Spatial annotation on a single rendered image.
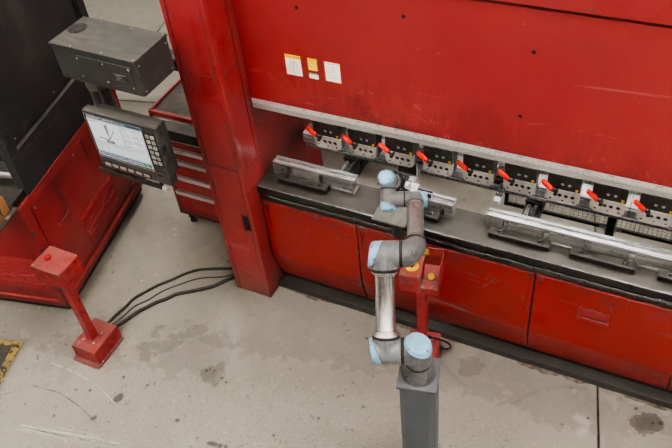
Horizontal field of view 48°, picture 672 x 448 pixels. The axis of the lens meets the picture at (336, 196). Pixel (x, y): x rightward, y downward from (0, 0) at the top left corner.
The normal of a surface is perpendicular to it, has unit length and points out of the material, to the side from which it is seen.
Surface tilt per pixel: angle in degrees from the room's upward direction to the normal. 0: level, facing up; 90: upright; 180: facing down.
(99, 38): 0
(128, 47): 0
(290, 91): 90
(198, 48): 90
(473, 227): 0
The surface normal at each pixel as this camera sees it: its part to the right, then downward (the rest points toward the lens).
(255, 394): -0.09, -0.73
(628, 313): -0.43, 0.65
